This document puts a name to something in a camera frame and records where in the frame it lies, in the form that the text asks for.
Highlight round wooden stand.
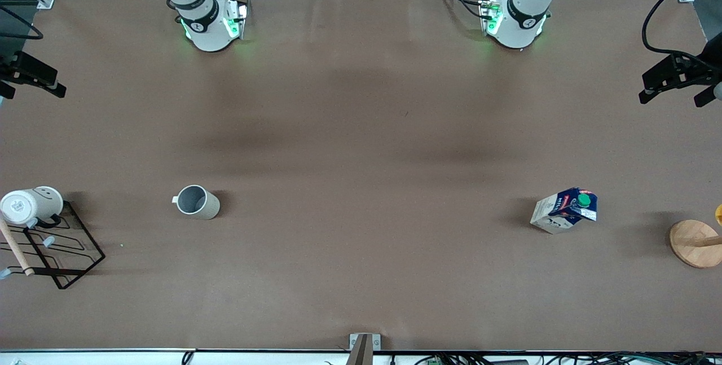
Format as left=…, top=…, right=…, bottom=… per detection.
left=669, top=219, right=722, bottom=269

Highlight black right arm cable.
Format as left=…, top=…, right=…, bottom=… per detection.
left=0, top=6, right=44, bottom=40

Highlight black cable bundle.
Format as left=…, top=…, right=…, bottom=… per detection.
left=389, top=352, right=722, bottom=365

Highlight metal bracket with post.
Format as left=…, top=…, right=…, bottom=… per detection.
left=346, top=333, right=382, bottom=365

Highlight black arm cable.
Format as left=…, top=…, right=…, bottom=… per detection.
left=642, top=0, right=722, bottom=60
left=0, top=6, right=44, bottom=40

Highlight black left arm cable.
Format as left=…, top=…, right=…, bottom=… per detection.
left=642, top=0, right=722, bottom=60

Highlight wooden rack handle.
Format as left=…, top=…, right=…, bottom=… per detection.
left=0, top=217, right=35, bottom=277

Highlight white smiley face mug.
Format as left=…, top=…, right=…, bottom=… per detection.
left=0, top=186, right=64, bottom=227

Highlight blue white milk carton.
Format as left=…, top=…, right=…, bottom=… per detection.
left=530, top=187, right=598, bottom=235

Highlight grey ceramic cup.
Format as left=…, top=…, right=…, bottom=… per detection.
left=171, top=184, right=221, bottom=221

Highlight brown table cover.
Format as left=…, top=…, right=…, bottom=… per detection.
left=0, top=0, right=722, bottom=353

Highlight black wire mug rack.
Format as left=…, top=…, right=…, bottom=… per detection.
left=0, top=200, right=107, bottom=291

